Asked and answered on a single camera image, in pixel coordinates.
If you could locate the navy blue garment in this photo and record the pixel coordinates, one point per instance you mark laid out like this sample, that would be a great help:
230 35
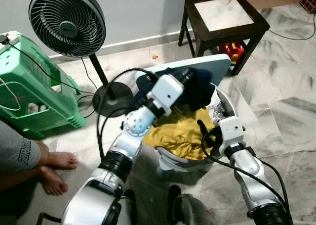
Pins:
200 89

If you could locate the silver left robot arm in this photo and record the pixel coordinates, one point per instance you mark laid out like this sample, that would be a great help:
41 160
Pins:
138 121

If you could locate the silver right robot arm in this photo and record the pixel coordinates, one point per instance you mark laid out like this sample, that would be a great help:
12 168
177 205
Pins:
249 165

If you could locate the yellow garment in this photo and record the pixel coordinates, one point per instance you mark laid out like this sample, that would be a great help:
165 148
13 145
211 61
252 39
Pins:
182 133

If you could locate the white garment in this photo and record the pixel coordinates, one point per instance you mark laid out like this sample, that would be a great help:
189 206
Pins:
218 109

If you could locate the light blue plastic stool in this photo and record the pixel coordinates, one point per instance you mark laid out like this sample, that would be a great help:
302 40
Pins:
219 64

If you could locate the small orange object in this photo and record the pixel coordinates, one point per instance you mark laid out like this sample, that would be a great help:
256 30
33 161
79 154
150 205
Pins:
154 56

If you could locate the grey plastic basin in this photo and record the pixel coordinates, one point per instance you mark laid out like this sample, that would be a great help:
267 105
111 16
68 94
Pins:
174 160

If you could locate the red toy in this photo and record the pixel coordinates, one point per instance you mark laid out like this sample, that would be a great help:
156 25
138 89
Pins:
232 52

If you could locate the dark wooden chair marble seat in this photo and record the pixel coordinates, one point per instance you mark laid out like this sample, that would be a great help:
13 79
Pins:
229 37

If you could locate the robot right leg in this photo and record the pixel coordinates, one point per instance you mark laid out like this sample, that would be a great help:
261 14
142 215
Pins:
190 212

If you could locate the black floor fan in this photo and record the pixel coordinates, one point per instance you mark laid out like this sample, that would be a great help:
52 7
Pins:
68 28

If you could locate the green plastic stool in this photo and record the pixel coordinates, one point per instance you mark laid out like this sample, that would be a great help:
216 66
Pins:
29 81

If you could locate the bare leg of person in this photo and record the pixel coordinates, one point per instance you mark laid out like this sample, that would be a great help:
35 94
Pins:
40 156

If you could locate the white power strip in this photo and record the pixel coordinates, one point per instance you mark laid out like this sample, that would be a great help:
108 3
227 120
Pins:
12 38

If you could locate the grey printed shorts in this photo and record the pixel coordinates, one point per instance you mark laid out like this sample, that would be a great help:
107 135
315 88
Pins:
17 151

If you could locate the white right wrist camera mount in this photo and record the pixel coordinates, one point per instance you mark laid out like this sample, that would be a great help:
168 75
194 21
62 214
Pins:
231 131

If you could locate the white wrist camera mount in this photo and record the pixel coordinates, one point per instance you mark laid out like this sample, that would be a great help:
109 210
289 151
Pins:
231 131
165 91

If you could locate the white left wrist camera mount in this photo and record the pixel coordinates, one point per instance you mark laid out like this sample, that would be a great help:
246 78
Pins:
165 91

